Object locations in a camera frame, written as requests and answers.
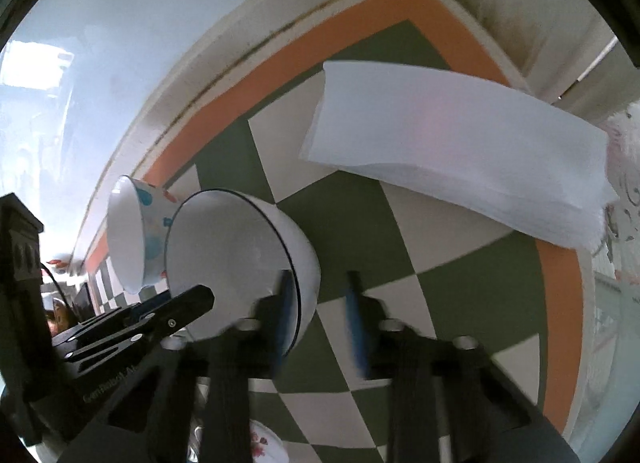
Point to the white paper stack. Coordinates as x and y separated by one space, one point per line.
450 143

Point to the green checkered tablecloth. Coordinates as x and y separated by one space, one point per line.
450 293

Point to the pink floral white plate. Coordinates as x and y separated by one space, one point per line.
265 443

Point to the dark rimmed white bowl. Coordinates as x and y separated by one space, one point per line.
235 253

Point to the window with patterned film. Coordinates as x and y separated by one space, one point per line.
625 203

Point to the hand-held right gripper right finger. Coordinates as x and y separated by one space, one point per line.
356 325

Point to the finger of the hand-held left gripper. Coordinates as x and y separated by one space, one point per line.
145 311
190 304

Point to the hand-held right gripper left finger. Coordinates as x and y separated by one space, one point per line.
286 315

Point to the blue patterned white bowl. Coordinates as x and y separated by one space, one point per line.
125 233

